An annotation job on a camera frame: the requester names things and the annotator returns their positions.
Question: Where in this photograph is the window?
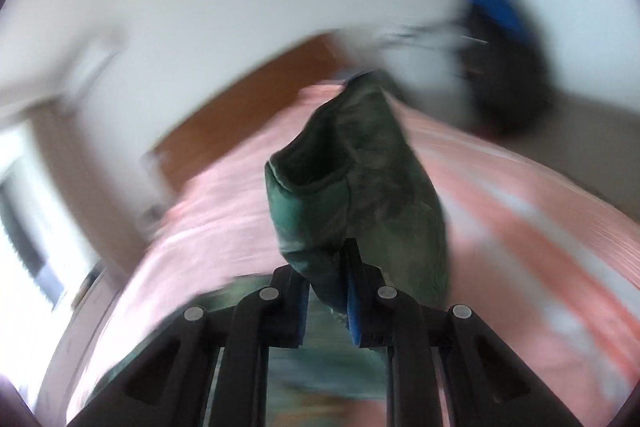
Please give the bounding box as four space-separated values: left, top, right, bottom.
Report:
0 127 96 308

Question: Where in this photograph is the white nightstand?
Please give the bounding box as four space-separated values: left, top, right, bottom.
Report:
345 19 476 128

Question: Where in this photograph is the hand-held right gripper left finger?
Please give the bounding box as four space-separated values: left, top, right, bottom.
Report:
65 266 311 427

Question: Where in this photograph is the wooden headboard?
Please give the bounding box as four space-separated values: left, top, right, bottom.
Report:
145 32 351 212

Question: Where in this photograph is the pink striped bed sheet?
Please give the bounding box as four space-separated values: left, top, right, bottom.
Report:
65 79 640 427

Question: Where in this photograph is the green floral pillow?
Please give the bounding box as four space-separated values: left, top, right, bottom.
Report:
105 69 456 408

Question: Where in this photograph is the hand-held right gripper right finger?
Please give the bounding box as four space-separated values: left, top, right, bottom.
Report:
340 238 586 427

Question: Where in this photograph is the black and blue jacket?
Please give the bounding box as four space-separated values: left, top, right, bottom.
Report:
450 0 556 138

